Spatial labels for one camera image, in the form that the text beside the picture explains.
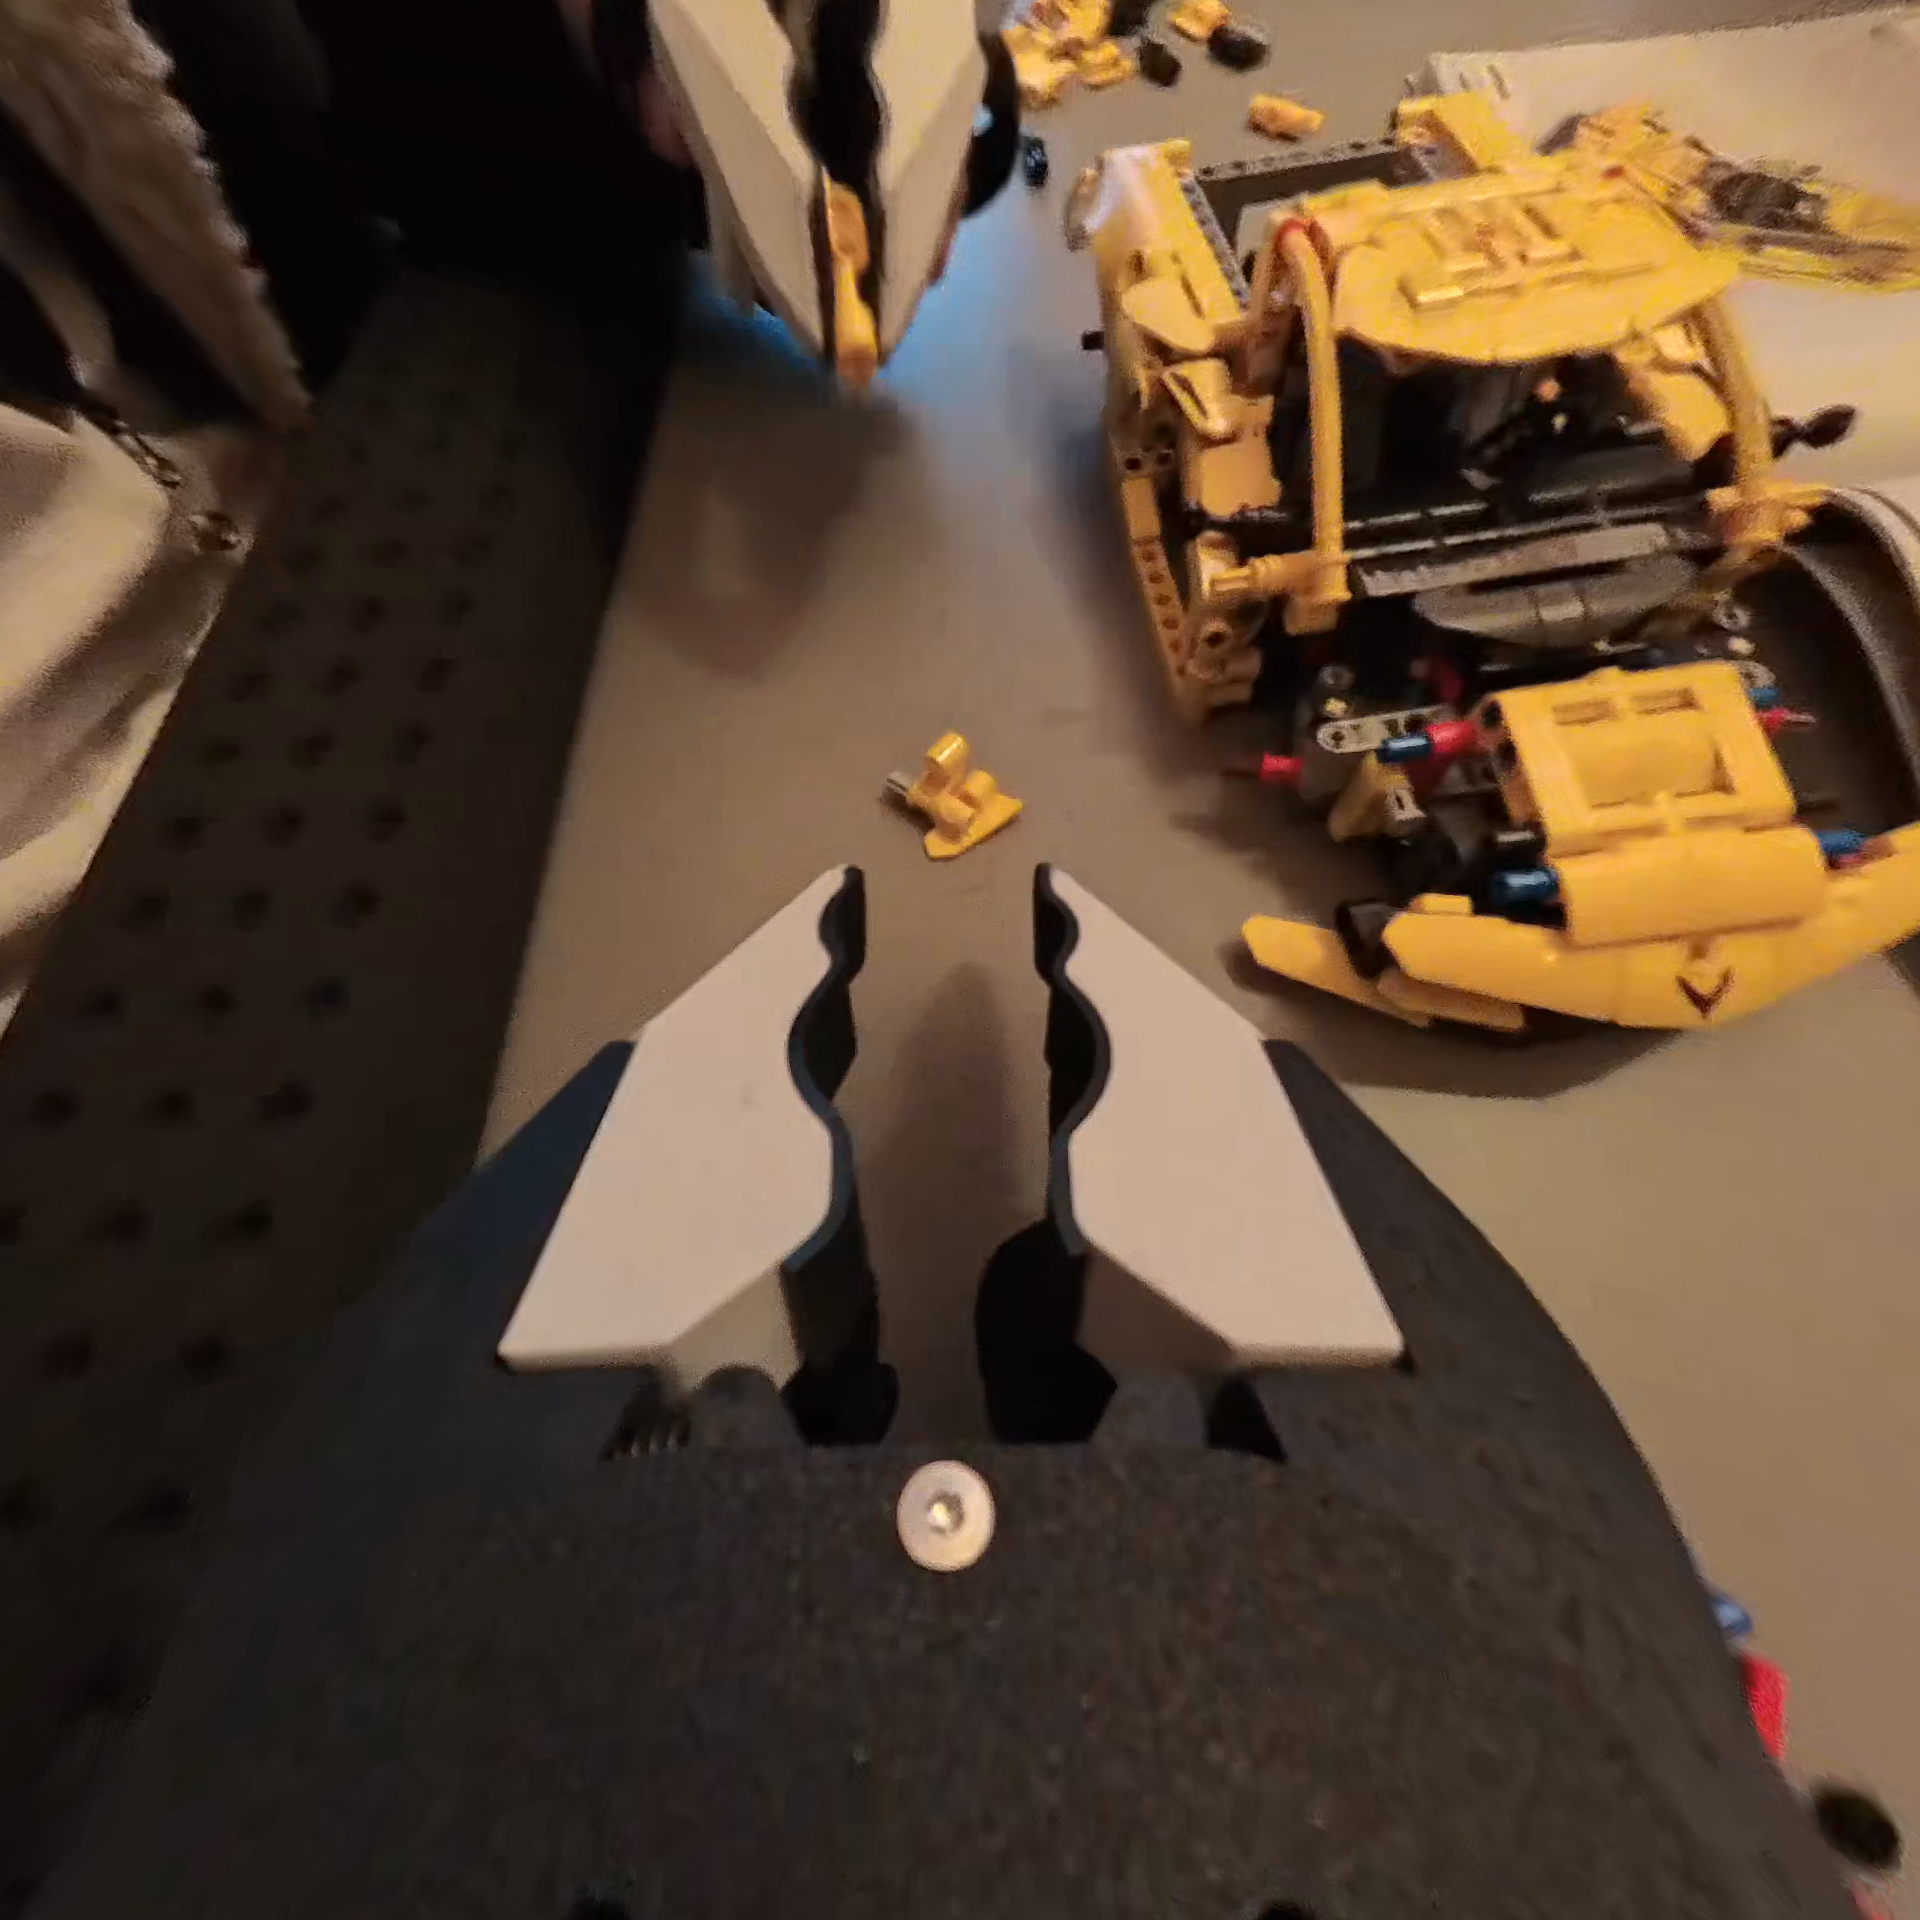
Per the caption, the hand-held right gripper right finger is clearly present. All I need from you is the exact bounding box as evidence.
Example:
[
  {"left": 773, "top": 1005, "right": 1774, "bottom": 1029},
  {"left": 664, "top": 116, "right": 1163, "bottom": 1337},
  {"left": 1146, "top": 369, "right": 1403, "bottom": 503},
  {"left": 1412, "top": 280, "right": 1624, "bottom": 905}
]
[{"left": 1031, "top": 864, "right": 1410, "bottom": 1378}]

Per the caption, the yellow pointed panel brick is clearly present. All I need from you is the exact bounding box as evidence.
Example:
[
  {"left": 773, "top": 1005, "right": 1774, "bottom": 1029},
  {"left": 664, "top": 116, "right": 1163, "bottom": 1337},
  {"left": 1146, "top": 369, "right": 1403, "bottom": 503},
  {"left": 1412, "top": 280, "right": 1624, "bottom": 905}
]
[{"left": 816, "top": 176, "right": 886, "bottom": 395}]

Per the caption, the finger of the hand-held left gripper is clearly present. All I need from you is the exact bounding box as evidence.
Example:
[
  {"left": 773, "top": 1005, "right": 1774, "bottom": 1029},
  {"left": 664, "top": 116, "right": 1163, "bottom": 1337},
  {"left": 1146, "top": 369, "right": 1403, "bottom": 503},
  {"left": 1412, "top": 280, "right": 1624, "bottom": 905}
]
[
  {"left": 866, "top": 0, "right": 991, "bottom": 365},
  {"left": 644, "top": 0, "right": 830, "bottom": 361}
]

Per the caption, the instruction booklet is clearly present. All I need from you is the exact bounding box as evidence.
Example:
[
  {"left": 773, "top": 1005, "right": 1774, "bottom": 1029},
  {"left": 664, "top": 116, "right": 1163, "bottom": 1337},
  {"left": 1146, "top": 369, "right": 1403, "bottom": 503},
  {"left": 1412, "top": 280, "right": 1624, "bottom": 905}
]
[{"left": 1410, "top": 31, "right": 1920, "bottom": 635}]

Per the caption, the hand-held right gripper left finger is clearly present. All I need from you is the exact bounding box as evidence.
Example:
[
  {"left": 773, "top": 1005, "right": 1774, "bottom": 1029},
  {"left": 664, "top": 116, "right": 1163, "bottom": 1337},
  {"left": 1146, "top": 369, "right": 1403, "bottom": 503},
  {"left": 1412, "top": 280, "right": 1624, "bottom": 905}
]
[{"left": 495, "top": 864, "right": 871, "bottom": 1392}]

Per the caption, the pile of small yellow bricks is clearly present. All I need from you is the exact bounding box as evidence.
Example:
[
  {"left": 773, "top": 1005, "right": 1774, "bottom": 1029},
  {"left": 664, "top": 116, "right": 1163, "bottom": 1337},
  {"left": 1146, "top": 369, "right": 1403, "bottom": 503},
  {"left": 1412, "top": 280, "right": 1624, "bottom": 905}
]
[{"left": 997, "top": 0, "right": 1333, "bottom": 146}]

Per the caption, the black dotted rubber mat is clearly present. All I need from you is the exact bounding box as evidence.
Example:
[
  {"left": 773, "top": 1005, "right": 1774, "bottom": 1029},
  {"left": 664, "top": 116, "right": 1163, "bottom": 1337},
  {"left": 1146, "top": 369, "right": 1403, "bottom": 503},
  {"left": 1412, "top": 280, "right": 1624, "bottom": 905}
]
[{"left": 0, "top": 271, "right": 680, "bottom": 1802}]

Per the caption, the yellow brick hood panel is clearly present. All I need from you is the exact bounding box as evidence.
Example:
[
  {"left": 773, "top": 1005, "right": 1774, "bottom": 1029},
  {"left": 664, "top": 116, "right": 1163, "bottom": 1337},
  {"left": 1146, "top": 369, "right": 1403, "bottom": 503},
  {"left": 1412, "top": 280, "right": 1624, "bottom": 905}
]
[{"left": 1486, "top": 664, "right": 1805, "bottom": 847}]

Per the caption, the pile of small coloured bricks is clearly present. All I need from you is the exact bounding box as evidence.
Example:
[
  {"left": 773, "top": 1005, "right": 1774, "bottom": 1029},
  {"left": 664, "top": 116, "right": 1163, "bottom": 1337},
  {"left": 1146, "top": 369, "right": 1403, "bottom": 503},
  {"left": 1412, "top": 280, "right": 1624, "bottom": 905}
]
[{"left": 1707, "top": 1586, "right": 1901, "bottom": 1881}]

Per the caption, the yellow brick model car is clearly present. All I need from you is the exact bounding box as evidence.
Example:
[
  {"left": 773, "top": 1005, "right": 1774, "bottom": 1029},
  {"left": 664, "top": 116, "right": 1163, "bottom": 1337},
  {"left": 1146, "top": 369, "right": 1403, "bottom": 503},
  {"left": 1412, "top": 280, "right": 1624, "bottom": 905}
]
[{"left": 1064, "top": 90, "right": 1920, "bottom": 1040}]

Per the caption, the person's left forearm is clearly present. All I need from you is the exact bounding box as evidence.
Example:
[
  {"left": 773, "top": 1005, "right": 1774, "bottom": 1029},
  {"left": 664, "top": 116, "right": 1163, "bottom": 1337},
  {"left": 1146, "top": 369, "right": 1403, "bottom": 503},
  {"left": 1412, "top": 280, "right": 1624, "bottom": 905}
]
[{"left": 135, "top": 0, "right": 711, "bottom": 305}]

